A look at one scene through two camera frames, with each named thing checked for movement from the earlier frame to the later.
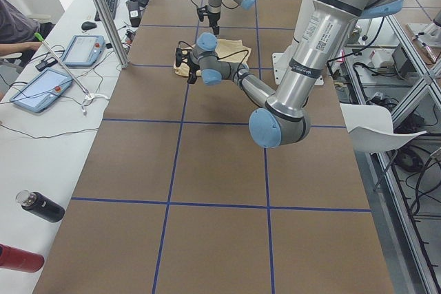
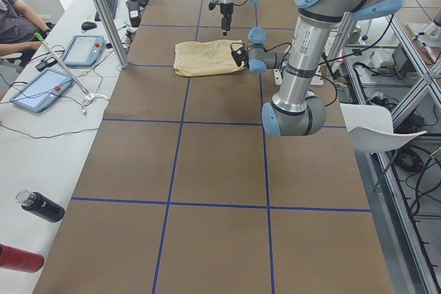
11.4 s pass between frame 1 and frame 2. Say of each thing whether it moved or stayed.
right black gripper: moved
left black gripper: moved
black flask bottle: stayed
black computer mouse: stayed
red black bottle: stayed
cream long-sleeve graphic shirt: stayed
